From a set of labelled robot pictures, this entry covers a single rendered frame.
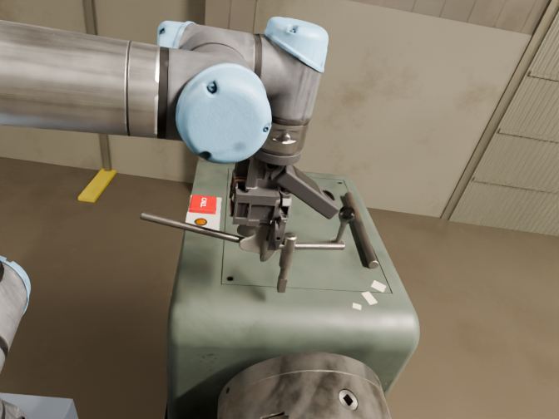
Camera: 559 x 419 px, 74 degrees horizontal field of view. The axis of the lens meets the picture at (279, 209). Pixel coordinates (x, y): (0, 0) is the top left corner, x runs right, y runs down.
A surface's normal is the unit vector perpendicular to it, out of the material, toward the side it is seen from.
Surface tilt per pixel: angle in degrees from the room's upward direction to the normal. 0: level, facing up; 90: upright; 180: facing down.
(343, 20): 90
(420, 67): 90
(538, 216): 90
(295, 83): 90
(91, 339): 0
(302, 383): 12
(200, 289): 0
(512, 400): 0
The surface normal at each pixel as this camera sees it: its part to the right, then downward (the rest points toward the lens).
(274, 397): -0.36, -0.74
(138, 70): 0.32, -0.12
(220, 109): 0.24, 0.59
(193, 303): 0.17, -0.70
